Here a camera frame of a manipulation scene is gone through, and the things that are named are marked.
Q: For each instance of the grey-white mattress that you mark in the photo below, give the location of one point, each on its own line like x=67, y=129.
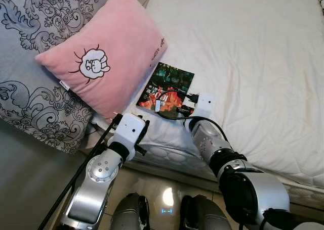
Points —
x=167, y=155

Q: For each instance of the grey robot leg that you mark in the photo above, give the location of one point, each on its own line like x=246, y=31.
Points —
x=129, y=215
x=202, y=217

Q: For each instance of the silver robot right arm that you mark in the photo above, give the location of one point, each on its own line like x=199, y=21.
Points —
x=263, y=194

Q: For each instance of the white quilted mattress pad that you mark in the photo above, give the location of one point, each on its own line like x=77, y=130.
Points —
x=253, y=63

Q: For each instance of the grey robot left leg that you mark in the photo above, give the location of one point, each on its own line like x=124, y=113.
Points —
x=129, y=215

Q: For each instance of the pink sheep print cushion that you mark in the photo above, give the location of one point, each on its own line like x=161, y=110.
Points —
x=111, y=38

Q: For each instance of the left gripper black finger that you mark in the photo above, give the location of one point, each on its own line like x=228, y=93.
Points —
x=144, y=131

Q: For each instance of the grey ornament print pillow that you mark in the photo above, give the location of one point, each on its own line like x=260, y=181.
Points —
x=20, y=98

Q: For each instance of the dark green red book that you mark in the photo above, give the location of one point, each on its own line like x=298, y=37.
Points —
x=169, y=78

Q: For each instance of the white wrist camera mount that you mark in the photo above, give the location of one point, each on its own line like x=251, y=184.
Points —
x=129, y=129
x=205, y=104

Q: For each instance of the grey robot right leg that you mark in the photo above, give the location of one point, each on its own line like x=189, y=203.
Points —
x=202, y=217

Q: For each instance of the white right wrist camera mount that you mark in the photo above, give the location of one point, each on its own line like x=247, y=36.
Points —
x=205, y=104

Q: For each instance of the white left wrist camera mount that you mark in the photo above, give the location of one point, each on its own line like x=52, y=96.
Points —
x=129, y=129

